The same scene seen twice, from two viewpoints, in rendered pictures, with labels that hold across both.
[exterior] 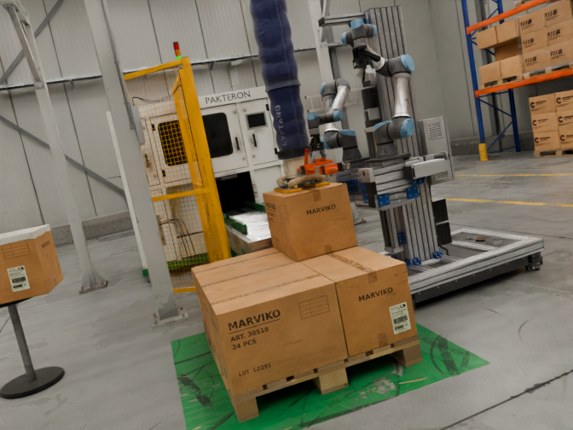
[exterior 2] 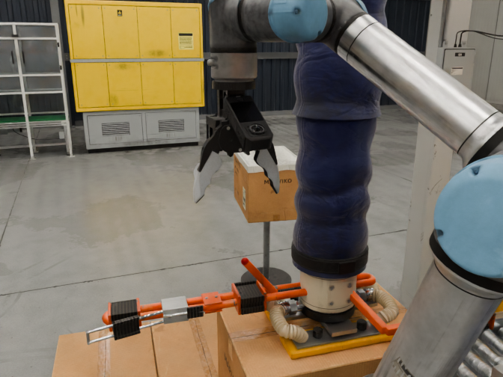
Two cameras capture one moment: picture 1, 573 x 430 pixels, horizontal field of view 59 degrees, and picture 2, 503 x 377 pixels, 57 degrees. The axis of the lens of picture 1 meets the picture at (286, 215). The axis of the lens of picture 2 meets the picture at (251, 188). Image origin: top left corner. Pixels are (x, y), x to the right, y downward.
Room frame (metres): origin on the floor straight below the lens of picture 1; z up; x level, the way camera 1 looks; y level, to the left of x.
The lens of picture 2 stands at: (3.06, -1.40, 1.77)
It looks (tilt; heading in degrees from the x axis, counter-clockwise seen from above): 17 degrees down; 89
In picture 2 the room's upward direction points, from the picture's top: straight up
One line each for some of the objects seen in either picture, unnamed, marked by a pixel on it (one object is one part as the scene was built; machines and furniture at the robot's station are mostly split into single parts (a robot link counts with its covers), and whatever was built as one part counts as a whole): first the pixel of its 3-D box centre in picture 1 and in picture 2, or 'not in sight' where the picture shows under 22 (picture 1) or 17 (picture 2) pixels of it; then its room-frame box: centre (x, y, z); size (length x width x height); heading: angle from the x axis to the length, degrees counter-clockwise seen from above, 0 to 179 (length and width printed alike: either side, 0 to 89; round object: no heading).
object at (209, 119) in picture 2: (361, 57); (232, 117); (3.05, -0.61, 1.66); 0.09 x 0.08 x 0.12; 109
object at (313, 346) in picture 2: (313, 181); (339, 332); (3.35, -0.22, 0.97); 0.34 x 0.10 x 0.05; 14
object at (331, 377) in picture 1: (297, 339); not in sight; (2.95, 0.08, 0.07); 1.20 x 1.00 x 0.14; 15
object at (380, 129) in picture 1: (384, 131); not in sight; (3.35, -0.74, 1.20); 0.13 x 0.12 x 0.14; 45
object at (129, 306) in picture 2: (328, 169); (124, 314); (2.74, -0.27, 1.07); 0.08 x 0.07 x 0.05; 14
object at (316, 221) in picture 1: (307, 217); (320, 375); (3.31, -0.13, 0.74); 0.60 x 0.40 x 0.40; 15
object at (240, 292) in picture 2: (309, 169); (248, 296); (3.08, -0.19, 1.07); 0.10 x 0.08 x 0.06; 104
